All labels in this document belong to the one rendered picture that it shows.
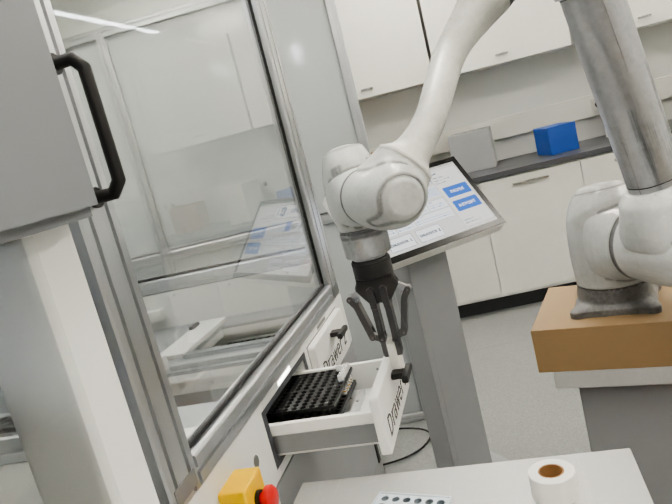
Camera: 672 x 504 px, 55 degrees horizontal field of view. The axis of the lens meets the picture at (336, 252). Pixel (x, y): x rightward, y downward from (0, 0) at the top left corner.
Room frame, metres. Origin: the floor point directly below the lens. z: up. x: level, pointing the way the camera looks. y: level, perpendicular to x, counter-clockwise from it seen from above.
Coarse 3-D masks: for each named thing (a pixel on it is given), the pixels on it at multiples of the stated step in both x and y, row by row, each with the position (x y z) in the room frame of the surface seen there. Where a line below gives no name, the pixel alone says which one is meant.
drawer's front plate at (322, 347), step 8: (336, 312) 1.62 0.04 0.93; (328, 320) 1.56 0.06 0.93; (336, 320) 1.59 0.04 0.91; (328, 328) 1.51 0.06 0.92; (336, 328) 1.58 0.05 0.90; (320, 336) 1.45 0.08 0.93; (328, 336) 1.50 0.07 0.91; (312, 344) 1.40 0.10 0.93; (320, 344) 1.43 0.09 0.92; (328, 344) 1.48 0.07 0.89; (336, 344) 1.54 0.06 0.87; (344, 344) 1.61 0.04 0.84; (312, 352) 1.38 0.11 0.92; (320, 352) 1.41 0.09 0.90; (328, 352) 1.47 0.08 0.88; (336, 352) 1.53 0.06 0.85; (344, 352) 1.59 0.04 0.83; (312, 360) 1.38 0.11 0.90; (320, 360) 1.40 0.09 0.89
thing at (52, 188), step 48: (0, 0) 0.35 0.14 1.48; (0, 48) 0.34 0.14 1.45; (48, 48) 0.38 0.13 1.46; (0, 96) 0.33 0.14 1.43; (48, 96) 0.37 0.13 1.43; (0, 144) 0.32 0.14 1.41; (48, 144) 0.36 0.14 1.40; (0, 192) 0.31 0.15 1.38; (48, 192) 0.34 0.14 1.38; (0, 240) 0.31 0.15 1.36; (48, 240) 0.37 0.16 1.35; (96, 336) 0.38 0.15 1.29; (96, 384) 0.37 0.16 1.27; (144, 480) 0.38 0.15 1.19
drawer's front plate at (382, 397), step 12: (384, 360) 1.19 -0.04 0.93; (384, 372) 1.13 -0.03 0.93; (384, 384) 1.09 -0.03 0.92; (396, 384) 1.19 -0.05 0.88; (408, 384) 1.29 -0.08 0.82; (372, 396) 1.04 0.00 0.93; (384, 396) 1.07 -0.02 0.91; (372, 408) 1.03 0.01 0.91; (384, 408) 1.05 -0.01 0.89; (396, 408) 1.14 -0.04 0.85; (384, 420) 1.03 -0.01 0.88; (396, 420) 1.12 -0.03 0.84; (384, 432) 1.03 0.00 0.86; (396, 432) 1.09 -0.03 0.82; (384, 444) 1.03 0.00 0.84
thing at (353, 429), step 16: (320, 368) 1.33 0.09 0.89; (368, 368) 1.30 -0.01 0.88; (368, 384) 1.30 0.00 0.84; (352, 400) 1.26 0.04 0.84; (336, 416) 1.07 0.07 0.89; (352, 416) 1.06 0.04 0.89; (368, 416) 1.05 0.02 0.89; (272, 432) 1.10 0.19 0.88; (288, 432) 1.09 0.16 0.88; (304, 432) 1.08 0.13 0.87; (320, 432) 1.07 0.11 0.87; (336, 432) 1.07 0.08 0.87; (352, 432) 1.06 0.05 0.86; (368, 432) 1.05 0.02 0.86; (288, 448) 1.09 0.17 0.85; (304, 448) 1.08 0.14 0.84; (320, 448) 1.08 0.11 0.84; (336, 448) 1.07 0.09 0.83
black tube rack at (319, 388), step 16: (288, 384) 1.27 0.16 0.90; (304, 384) 1.24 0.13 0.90; (320, 384) 1.22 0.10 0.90; (352, 384) 1.25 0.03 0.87; (288, 400) 1.18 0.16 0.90; (304, 400) 1.16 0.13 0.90; (320, 400) 1.14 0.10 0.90; (272, 416) 1.14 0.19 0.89; (288, 416) 1.18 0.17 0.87; (304, 416) 1.16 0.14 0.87; (320, 416) 1.14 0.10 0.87
